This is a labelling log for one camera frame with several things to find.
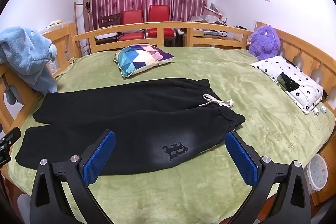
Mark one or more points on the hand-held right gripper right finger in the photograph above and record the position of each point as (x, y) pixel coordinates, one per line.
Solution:
(241, 158)

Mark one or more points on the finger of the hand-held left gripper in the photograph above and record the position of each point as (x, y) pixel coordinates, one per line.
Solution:
(11, 134)

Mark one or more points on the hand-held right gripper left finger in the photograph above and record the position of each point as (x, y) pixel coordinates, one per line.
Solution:
(98, 158)

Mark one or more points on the black pants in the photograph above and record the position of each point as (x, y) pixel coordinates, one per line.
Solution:
(118, 113)

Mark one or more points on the green fleece blanket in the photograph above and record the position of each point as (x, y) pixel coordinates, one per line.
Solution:
(183, 200)

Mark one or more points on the white patterned round bucket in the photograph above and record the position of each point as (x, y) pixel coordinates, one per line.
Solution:
(317, 171)

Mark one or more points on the light blue plush blanket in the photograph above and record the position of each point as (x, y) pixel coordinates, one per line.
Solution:
(23, 56)

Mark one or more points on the green and black cloth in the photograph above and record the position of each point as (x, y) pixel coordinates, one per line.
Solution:
(288, 82)

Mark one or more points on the white floral pillow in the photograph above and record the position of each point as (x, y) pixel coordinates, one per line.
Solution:
(307, 85)

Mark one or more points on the colourful geometric pillow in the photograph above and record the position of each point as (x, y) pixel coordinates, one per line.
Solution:
(141, 57)

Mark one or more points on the white storage box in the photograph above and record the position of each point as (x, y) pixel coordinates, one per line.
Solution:
(56, 26)

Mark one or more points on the purple plush toy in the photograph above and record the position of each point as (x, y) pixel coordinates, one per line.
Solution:
(263, 41)

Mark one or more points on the wooden coat rack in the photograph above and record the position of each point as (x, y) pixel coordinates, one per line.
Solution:
(75, 19)

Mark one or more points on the dark wooden chair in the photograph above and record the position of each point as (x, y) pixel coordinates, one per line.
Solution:
(110, 19)

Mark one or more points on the red chair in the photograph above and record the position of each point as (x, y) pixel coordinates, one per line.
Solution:
(158, 12)
(132, 18)

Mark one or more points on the pile of boxes and bags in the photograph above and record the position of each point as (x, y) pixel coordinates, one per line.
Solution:
(210, 16)

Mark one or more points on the wooden bed frame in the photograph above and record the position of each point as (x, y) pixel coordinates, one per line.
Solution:
(157, 26)

